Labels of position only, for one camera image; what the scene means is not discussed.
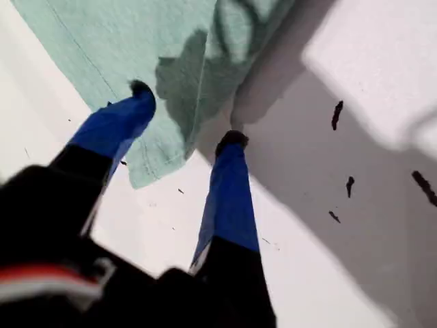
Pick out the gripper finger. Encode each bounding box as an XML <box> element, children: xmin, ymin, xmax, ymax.
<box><xmin>189</xmin><ymin>130</ymin><xmax>277</xmax><ymax>328</ymax></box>
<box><xmin>47</xmin><ymin>81</ymin><xmax>156</xmax><ymax>219</ymax></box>

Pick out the pale green T-shirt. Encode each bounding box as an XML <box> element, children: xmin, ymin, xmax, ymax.
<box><xmin>10</xmin><ymin>0</ymin><xmax>296</xmax><ymax>191</ymax></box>

